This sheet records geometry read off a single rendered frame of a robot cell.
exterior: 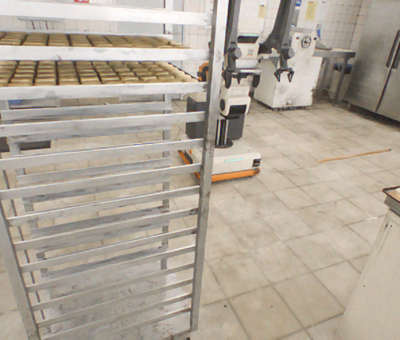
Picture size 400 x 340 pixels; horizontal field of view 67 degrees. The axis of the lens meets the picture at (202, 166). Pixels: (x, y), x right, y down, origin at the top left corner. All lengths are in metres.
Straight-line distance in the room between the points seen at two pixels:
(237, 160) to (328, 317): 1.44
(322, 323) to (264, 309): 0.30
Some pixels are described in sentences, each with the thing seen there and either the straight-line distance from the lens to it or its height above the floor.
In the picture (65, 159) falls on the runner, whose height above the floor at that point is 1.05.
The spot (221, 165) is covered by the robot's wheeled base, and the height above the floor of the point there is 0.21.
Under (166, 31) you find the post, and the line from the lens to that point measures 1.30.
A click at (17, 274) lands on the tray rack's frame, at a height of 0.70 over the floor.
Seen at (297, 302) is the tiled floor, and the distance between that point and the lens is 1.95.
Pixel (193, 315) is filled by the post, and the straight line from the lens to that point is 1.49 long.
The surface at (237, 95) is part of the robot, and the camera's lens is 2.60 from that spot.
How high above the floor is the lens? 1.44
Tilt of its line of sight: 28 degrees down
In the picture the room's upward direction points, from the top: 4 degrees clockwise
